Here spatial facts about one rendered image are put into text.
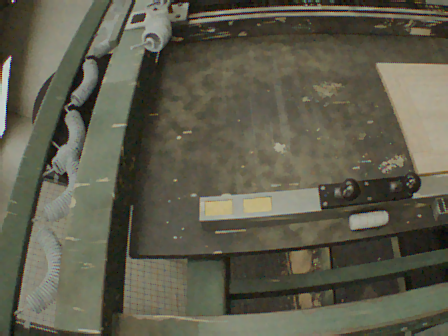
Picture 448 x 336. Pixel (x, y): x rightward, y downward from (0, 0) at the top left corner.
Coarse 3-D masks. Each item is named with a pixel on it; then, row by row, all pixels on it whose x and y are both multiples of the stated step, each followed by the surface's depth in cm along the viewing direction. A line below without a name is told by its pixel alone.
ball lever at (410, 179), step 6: (408, 174) 61; (414, 174) 60; (402, 180) 62; (408, 180) 60; (414, 180) 59; (420, 180) 60; (390, 186) 71; (396, 186) 69; (402, 186) 65; (408, 186) 60; (414, 186) 59; (420, 186) 60; (408, 192) 61; (414, 192) 60
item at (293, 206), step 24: (264, 192) 76; (288, 192) 76; (312, 192) 75; (432, 192) 70; (216, 216) 75; (240, 216) 74; (264, 216) 73; (288, 216) 74; (312, 216) 74; (336, 216) 74
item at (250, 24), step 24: (144, 24) 106; (192, 24) 109; (216, 24) 110; (240, 24) 110; (264, 24) 109; (288, 24) 109; (312, 24) 108; (336, 24) 108; (360, 24) 107; (384, 24) 106; (408, 24) 104; (432, 24) 103
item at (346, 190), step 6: (348, 180) 61; (354, 180) 61; (342, 186) 62; (348, 186) 61; (354, 186) 61; (360, 186) 61; (336, 192) 72; (342, 192) 61; (348, 192) 61; (354, 192) 60; (336, 198) 72; (342, 198) 63; (348, 198) 61; (354, 198) 61
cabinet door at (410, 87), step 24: (384, 72) 96; (408, 72) 95; (432, 72) 94; (408, 96) 90; (432, 96) 89; (408, 120) 85; (432, 120) 84; (408, 144) 81; (432, 144) 80; (432, 168) 76
